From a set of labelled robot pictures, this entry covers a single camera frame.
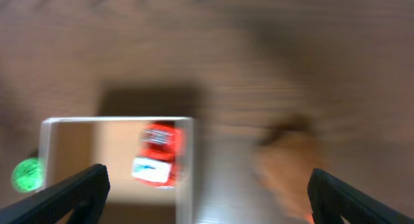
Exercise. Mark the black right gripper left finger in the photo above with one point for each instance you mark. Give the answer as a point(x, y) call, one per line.
point(83, 195)

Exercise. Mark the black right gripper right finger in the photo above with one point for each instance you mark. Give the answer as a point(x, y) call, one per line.
point(335, 202)

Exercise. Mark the brown plush toy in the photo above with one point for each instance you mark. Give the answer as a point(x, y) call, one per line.
point(284, 160)

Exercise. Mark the red toy fire truck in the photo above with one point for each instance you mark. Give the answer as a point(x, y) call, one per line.
point(157, 163)

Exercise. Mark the white cardboard box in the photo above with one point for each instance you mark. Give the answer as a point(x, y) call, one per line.
point(69, 145)

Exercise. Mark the green ridged ball toy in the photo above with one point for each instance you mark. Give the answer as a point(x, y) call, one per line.
point(27, 176)

